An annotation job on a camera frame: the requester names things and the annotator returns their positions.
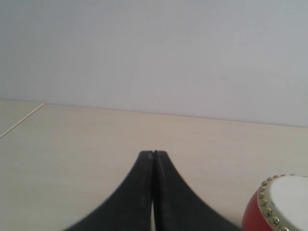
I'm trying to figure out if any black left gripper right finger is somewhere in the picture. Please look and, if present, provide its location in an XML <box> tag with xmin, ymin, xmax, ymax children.
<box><xmin>153</xmin><ymin>151</ymin><xmax>241</xmax><ymax>231</ymax></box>

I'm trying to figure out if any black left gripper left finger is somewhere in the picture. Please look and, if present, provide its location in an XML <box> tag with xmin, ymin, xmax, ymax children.
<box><xmin>67</xmin><ymin>151</ymin><xmax>154</xmax><ymax>231</ymax></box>

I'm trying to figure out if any red drum with brass studs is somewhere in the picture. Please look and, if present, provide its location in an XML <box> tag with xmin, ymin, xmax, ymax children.
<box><xmin>241</xmin><ymin>174</ymin><xmax>308</xmax><ymax>231</ymax></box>

